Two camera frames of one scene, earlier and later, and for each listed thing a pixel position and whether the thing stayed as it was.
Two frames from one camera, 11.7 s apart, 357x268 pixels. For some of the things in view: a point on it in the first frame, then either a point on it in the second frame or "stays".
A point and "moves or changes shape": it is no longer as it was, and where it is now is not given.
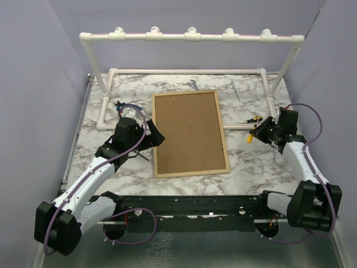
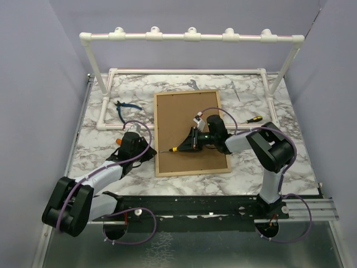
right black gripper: x=259 y=132 -> x=191 y=143
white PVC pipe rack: x=191 y=34 stays
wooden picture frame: x=193 y=143 stays
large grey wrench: x=193 y=85 stays
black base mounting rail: x=195 y=213 stays
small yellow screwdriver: x=249 y=138 moves or changes shape
